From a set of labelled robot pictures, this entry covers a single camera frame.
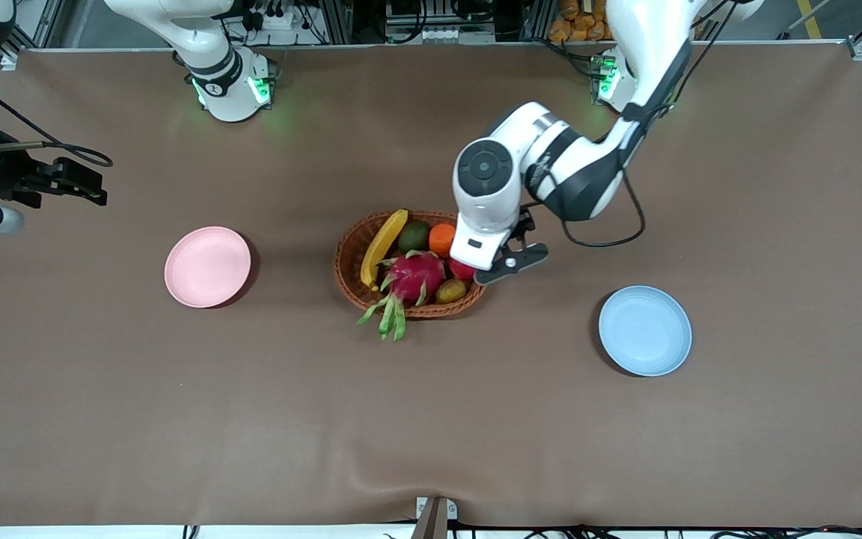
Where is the yellow banana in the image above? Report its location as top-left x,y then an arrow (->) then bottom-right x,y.
360,209 -> 409,292

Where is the green avocado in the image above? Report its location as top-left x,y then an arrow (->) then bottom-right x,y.
398,220 -> 431,254

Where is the pink dragon fruit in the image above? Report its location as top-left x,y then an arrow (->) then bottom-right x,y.
356,249 -> 448,342

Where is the pink round plate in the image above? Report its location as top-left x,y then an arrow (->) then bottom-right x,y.
164,225 -> 252,309

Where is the blue round plate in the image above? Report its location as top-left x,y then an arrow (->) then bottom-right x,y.
598,284 -> 694,377

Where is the brown wicker basket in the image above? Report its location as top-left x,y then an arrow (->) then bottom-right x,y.
334,210 -> 490,320

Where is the brown tablecloth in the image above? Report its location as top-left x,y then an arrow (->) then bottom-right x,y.
0,41 -> 862,529

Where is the pile of orange toy fruit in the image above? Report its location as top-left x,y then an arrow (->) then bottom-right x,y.
548,0 -> 613,43

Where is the white power strip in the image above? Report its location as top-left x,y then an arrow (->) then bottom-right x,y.
248,6 -> 314,32

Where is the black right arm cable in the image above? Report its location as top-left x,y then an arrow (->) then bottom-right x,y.
0,64 -> 114,167

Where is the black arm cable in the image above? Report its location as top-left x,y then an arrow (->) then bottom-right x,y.
0,64 -> 114,167
557,0 -> 739,249

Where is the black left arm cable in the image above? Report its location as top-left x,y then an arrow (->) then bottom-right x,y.
557,0 -> 739,249

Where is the aluminium frame post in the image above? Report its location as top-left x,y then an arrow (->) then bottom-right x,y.
521,0 -> 553,42
319,0 -> 354,44

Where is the grey metal bracket post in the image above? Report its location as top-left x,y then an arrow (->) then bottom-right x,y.
410,496 -> 459,539

